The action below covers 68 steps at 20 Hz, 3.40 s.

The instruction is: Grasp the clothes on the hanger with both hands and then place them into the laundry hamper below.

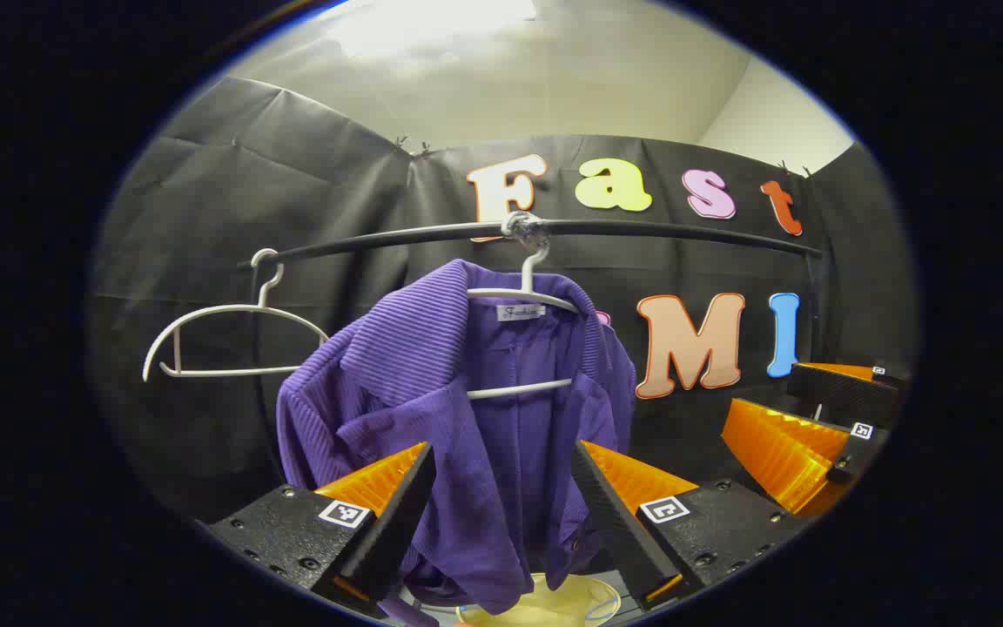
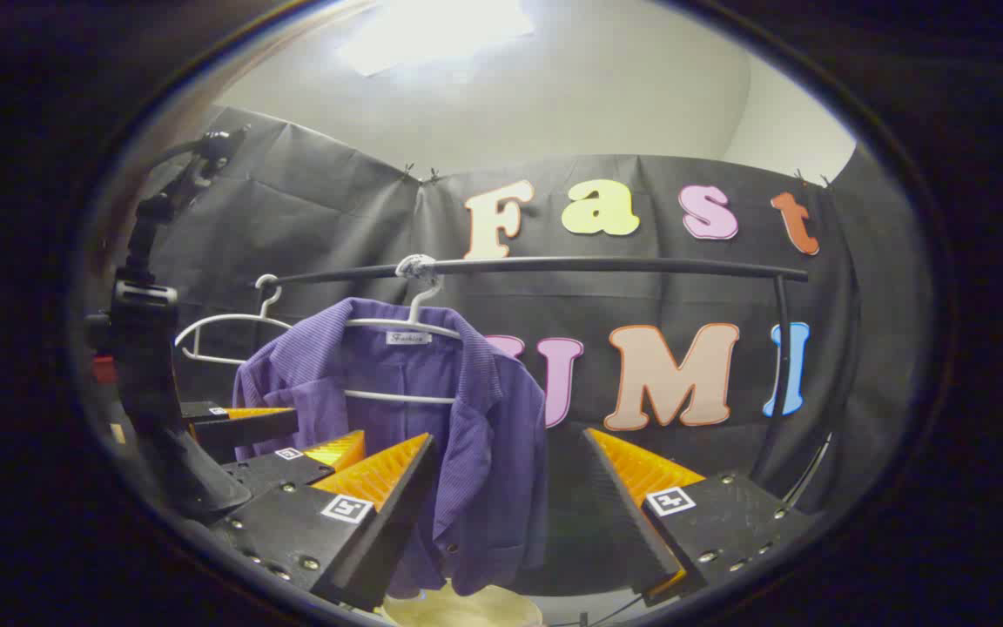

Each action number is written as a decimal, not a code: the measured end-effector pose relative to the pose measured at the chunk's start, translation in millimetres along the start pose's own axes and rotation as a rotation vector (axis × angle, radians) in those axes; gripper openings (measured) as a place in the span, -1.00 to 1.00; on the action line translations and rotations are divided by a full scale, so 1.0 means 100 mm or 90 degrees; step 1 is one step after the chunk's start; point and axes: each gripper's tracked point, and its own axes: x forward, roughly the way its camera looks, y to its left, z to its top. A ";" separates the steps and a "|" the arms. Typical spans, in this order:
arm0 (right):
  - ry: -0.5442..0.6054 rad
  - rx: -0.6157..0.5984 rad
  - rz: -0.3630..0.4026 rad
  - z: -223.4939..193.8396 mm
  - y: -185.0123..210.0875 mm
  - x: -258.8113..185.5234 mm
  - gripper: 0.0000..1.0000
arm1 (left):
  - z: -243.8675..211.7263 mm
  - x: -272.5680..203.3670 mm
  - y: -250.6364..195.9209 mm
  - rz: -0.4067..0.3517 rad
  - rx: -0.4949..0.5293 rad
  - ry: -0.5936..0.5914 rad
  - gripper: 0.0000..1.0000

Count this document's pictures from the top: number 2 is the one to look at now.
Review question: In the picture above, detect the white plastic hanger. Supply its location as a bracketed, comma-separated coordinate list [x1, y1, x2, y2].
[174, 273, 293, 367]

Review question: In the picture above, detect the white hanger with taped hook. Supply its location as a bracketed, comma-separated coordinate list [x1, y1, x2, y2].
[343, 254, 465, 406]

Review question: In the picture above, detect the purple ribbed shirt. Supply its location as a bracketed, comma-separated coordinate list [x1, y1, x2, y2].
[233, 297, 550, 600]

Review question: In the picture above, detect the black backdrop cloth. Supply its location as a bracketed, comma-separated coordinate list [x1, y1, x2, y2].
[131, 104, 933, 602]

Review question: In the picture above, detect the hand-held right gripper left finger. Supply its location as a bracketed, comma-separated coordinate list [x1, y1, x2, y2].
[205, 433, 440, 612]

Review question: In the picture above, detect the black clothes rack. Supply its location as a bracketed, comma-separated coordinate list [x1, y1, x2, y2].
[253, 255, 810, 489]

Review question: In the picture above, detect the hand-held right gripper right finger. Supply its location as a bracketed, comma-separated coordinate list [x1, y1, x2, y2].
[582, 427, 818, 609]

